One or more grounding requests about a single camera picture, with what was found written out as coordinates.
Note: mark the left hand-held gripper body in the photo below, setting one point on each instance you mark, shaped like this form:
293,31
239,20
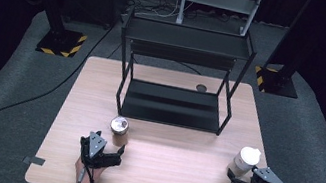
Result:
94,147

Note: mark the white lidded cup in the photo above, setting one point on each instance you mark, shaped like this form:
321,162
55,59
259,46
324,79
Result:
244,161

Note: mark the glass jar with silver lid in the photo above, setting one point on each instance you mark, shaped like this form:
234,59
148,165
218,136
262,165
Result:
119,129

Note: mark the black metal two-tier rack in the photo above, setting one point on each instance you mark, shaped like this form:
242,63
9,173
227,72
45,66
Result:
172,105

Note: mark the person's left hand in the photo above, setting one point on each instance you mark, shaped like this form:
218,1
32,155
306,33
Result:
92,173

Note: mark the grey tape strip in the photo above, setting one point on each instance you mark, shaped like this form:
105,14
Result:
34,160

